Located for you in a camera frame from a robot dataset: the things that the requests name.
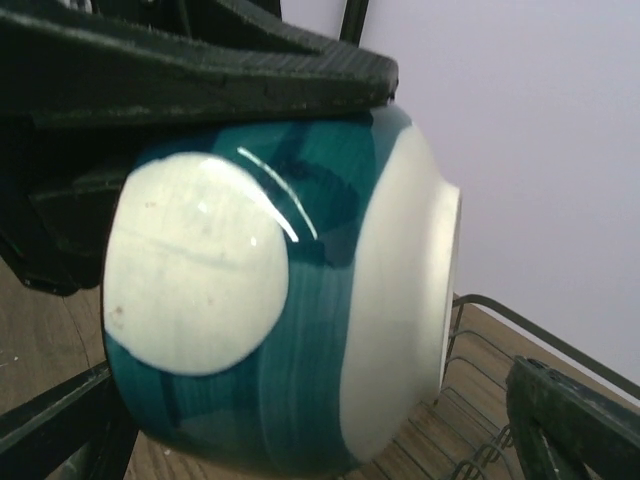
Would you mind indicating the black wire dish rack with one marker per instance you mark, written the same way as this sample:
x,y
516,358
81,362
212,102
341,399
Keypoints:
x,y
466,433

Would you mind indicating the teal and white bowl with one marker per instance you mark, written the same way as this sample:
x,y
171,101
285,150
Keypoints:
x,y
276,296

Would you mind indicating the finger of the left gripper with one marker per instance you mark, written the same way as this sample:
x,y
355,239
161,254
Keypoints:
x,y
236,64

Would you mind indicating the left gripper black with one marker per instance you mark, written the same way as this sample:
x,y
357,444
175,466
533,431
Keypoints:
x,y
61,180

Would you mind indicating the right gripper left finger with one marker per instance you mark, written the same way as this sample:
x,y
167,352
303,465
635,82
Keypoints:
x,y
81,423

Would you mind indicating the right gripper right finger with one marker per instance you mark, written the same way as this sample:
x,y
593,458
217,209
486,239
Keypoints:
x,y
563,429

